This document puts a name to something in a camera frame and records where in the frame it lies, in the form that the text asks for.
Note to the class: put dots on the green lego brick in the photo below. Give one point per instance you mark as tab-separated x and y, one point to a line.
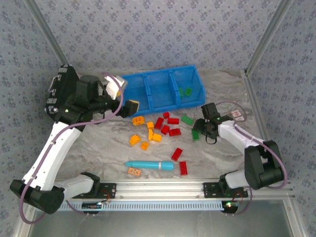
187	119
195	136
181	92
188	91

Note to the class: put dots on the yellow lego with holes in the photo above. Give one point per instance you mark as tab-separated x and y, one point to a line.
138	120

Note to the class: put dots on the yellow lego brick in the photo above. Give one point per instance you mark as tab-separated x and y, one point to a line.
135	140
150	125
157	137
150	134
145	145

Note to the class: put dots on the long red lego brick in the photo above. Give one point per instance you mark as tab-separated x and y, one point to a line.
183	168
177	154

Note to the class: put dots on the small red lego brick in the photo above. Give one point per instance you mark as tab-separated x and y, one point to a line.
166	115

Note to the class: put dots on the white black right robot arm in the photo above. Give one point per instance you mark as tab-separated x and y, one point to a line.
232	134

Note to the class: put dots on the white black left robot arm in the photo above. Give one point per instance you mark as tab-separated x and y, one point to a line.
56	148

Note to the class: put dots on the blue plastic bin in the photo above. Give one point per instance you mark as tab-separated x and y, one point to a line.
137	87
160	91
195	84

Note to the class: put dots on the white label red print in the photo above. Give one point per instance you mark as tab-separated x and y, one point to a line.
235	114

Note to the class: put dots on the teal marker pen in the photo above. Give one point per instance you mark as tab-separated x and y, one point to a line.
148	165

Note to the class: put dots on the flat orange lego brick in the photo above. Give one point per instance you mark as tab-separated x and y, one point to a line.
134	171

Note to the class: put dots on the small circuit board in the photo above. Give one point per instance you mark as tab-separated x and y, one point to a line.
91	205
229	206

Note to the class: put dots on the aluminium mounting rail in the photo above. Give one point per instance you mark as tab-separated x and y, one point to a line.
160	188

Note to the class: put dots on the aluminium frame post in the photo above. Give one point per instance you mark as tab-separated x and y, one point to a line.
49	34
269	37

